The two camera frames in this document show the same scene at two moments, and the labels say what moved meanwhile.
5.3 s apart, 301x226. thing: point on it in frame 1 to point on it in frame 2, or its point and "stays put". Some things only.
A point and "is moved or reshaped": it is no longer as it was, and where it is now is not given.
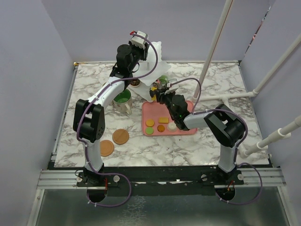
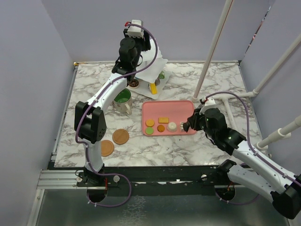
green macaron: [149, 130] stays put
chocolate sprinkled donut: [135, 83] stays put
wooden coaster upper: [120, 136] stays put
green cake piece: [163, 79] to [162, 75]
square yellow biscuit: [163, 120] stays put
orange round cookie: [149, 122] stays put
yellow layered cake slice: [154, 88] is moved or reshaped
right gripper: [161, 94] to [194, 119]
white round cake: [171, 127] stays put
